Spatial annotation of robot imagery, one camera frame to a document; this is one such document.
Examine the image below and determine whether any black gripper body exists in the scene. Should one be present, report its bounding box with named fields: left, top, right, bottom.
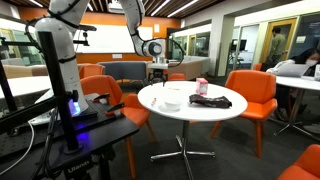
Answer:
left=148, top=69, right=168, bottom=83

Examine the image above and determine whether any white bowl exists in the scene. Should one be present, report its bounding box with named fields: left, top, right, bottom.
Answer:
left=162, top=97, right=184, bottom=112

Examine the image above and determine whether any orange armchair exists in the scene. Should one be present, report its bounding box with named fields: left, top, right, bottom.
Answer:
left=167, top=72, right=188, bottom=82
left=276, top=143, right=320, bottom=180
left=78, top=63, right=106, bottom=80
left=79, top=74, right=158, bottom=179
left=209, top=69, right=278, bottom=159

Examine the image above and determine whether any grey blue sofa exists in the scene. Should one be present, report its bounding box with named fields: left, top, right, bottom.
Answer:
left=97, top=60, right=148, bottom=84

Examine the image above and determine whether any pink snack box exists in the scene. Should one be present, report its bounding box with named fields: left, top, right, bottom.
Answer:
left=195, top=77, right=209, bottom=96

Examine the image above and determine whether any black snack bag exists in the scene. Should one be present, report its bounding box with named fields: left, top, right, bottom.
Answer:
left=188, top=93, right=233, bottom=110

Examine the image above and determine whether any black perforated mounting board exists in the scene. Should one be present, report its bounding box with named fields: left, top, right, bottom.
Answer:
left=0, top=99, right=140, bottom=169

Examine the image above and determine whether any monitor on stand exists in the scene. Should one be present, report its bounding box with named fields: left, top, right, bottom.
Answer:
left=228, top=38, right=248, bottom=69

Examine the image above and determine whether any black Ulanzi tripod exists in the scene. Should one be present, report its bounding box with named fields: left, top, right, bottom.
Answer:
left=61, top=155, right=113, bottom=180

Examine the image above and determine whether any person in green shirt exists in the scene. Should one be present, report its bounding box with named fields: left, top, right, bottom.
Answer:
left=265, top=26, right=288, bottom=70

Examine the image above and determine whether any grey laptop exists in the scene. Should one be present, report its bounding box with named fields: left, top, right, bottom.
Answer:
left=275, top=63, right=312, bottom=78

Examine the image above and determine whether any yellow framed door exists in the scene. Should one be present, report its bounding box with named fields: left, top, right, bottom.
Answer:
left=259, top=17, right=298, bottom=65

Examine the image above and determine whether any white round side table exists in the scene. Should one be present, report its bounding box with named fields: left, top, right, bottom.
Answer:
left=273, top=74, right=320, bottom=142

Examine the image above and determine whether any silver laptop with stickers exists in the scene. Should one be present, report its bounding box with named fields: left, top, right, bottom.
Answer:
left=313, top=64, right=320, bottom=82

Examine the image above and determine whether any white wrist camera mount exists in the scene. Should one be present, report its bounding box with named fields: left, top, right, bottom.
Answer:
left=147, top=62, right=170, bottom=71

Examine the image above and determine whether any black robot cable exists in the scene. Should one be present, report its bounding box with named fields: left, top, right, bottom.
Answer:
left=165, top=37, right=186, bottom=68

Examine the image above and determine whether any black orange-handled clamp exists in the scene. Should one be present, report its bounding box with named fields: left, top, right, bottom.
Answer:
left=92, top=93, right=111, bottom=103
left=105, top=102, right=126, bottom=117

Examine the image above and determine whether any wall whiteboard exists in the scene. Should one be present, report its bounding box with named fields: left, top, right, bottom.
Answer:
left=74, top=24, right=155, bottom=55

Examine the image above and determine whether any chrome table pedestal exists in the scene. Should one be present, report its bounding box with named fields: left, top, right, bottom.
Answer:
left=149, top=119, right=217, bottom=180

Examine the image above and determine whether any black stereo camera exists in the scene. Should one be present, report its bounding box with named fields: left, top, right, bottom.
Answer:
left=73, top=24, right=98, bottom=48

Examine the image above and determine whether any black camera stand frame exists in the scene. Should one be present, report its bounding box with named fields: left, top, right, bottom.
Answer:
left=0, top=31, right=84, bottom=155

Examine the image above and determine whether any white cable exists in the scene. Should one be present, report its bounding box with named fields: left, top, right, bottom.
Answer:
left=0, top=120, right=36, bottom=177

